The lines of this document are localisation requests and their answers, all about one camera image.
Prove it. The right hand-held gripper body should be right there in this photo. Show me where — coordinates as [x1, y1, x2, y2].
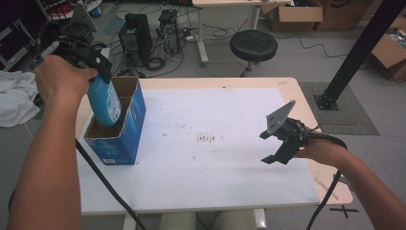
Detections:
[266, 100, 309, 158]

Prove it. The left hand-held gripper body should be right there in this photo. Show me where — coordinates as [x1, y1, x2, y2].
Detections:
[36, 23, 97, 70]

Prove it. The blue plastic bottle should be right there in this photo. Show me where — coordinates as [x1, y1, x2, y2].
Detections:
[86, 71, 124, 127]

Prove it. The blue cardboard box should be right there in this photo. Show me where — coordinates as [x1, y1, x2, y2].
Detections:
[83, 76, 147, 166]

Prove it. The person's right hand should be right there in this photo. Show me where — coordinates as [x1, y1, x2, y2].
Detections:
[294, 139, 340, 168]

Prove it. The person's left hand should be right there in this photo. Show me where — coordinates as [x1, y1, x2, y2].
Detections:
[34, 55, 99, 106]

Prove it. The black computer tower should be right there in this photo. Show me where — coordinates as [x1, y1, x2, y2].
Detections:
[118, 12, 154, 69]

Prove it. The dark metal rack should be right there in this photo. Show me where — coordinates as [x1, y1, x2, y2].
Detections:
[0, 0, 49, 72]

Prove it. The light wooden table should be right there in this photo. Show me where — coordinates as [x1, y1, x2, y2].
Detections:
[75, 77, 354, 230]

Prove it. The grey floor mat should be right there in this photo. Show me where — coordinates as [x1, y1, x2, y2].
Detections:
[298, 81, 380, 136]

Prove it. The grey computer tower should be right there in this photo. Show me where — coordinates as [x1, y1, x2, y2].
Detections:
[158, 9, 183, 56]

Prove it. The white cloth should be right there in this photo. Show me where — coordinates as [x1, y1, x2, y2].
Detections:
[0, 69, 41, 128]

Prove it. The black round stool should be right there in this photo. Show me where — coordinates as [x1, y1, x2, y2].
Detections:
[229, 29, 279, 78]

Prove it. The white-legged desk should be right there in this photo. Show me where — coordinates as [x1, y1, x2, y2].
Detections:
[192, 0, 293, 64]

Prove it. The open cardboard box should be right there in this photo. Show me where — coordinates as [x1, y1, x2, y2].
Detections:
[260, 0, 325, 33]

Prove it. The cardboard box with contents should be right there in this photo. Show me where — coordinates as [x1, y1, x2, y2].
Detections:
[369, 14, 406, 81]

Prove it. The closed cardboard box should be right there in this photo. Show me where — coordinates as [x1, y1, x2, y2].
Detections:
[314, 0, 379, 33]

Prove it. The coiled black cable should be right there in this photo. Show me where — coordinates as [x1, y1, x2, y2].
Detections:
[146, 56, 168, 72]

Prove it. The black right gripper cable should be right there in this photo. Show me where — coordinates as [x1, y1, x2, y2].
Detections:
[304, 131, 349, 230]

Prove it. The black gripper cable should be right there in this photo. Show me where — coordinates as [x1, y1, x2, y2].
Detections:
[304, 131, 349, 230]
[75, 139, 148, 230]

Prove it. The black aluminium post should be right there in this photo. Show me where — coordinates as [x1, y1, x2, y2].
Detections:
[313, 0, 406, 111]

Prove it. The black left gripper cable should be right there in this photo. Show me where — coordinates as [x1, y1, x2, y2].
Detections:
[75, 139, 148, 230]

